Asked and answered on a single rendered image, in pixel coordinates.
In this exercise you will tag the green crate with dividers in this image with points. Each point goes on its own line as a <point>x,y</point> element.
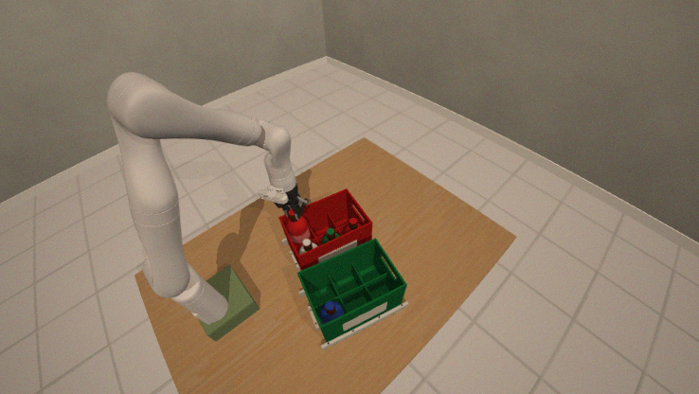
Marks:
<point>383,292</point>

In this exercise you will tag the red crate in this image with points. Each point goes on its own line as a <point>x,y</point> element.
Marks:
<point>334,211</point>

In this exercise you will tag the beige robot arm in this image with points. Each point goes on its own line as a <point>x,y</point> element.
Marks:
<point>148,109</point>

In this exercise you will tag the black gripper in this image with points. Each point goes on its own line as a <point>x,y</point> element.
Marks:
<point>293,200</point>

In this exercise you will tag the blue bottle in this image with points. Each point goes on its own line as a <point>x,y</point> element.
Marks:
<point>329,311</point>

